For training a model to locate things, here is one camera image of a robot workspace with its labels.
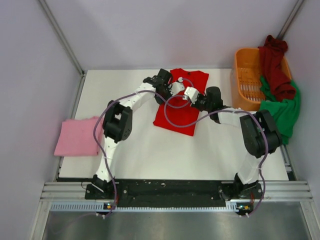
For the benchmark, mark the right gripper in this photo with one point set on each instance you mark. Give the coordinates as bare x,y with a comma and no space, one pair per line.
200,95

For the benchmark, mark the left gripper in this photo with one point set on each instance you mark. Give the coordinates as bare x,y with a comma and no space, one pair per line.
167,87

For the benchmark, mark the red teddy bear t-shirt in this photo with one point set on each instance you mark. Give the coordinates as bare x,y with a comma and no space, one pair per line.
183,114

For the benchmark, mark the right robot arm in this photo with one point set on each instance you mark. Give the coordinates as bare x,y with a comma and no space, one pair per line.
260,135

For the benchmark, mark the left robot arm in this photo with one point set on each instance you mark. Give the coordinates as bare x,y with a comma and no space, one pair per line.
116,122

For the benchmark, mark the orange plastic basket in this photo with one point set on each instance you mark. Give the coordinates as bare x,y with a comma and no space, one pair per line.
245,83

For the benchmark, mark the dark red t-shirt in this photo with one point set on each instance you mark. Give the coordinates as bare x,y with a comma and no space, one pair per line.
271,55

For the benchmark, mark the green t-shirt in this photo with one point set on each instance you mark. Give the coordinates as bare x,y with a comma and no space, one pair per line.
285,113

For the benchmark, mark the folded pink t-shirt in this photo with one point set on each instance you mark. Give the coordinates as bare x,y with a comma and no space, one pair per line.
76,138

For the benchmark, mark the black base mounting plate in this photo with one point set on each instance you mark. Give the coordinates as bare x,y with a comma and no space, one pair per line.
166,193

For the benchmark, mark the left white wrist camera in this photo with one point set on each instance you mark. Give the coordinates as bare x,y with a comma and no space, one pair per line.
177,86

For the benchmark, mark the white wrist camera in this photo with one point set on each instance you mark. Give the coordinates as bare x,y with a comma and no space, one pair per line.
177,86
190,94

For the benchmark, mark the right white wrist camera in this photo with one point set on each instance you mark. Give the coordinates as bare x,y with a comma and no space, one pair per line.
190,94

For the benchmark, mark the right corner aluminium post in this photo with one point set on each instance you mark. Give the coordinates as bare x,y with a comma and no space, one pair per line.
298,6

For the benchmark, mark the corner aluminium post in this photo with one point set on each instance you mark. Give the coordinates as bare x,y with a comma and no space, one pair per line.
60,36
298,6

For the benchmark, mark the left corner aluminium post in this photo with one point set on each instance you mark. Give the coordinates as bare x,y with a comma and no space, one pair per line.
60,36

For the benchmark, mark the aluminium frame rail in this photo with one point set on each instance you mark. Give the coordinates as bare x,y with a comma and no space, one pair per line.
276,191

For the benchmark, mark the grey slotted cable duct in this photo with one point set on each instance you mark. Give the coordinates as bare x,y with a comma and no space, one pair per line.
101,207

